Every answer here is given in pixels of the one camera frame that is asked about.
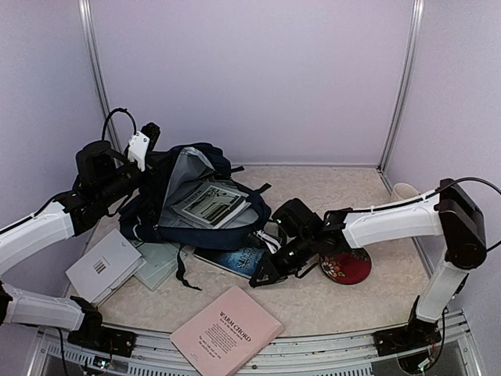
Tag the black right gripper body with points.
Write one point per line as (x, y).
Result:
(289, 265)

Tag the dark blue wuthering heights book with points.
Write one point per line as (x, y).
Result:
(242, 262)

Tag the pink warm chord book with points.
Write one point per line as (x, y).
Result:
(225, 335)

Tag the grey ianra book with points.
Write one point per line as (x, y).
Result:
(211, 205)

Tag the navy blue student backpack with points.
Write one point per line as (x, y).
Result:
(176, 172)

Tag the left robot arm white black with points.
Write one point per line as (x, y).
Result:
(104, 176)

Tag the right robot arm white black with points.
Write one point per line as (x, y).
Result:
(447, 211)

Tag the red floral plate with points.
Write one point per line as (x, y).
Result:
(348, 267)

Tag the pale green thin book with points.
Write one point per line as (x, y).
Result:
(160, 263)

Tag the white barcode book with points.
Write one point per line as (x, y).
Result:
(103, 269)

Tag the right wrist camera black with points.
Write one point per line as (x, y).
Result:
(272, 243)

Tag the aluminium front rail frame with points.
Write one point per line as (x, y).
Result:
(446, 348)

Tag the aluminium corner post right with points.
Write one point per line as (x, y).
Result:
(411, 48)

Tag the aluminium corner post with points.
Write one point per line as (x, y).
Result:
(411, 48)
(85, 12)

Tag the aluminium corner post left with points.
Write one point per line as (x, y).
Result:
(85, 12)

